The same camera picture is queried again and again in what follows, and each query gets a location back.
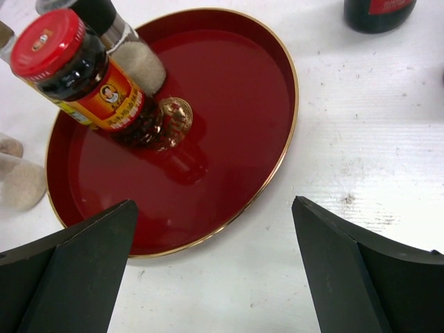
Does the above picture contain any red lid sauce jar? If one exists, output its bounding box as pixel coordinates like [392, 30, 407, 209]
[10, 8, 164, 147]

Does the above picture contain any silver cap spice shaker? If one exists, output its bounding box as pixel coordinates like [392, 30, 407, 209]
[35, 0, 167, 96]

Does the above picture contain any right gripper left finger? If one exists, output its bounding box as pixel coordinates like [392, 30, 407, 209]
[1, 200, 138, 332]

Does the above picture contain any round red tray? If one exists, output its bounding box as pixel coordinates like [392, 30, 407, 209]
[46, 8, 299, 257]

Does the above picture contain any small yellow label bottle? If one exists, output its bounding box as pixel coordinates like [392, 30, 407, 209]
[0, 21, 17, 65]

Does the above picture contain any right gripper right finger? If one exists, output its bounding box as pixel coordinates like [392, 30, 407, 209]
[292, 196, 443, 332]

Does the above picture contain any cream cap spice jar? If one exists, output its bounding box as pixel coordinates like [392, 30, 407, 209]
[1, 153, 46, 212]

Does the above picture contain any tall dark soy sauce bottle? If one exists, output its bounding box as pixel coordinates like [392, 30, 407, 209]
[343, 0, 417, 34]

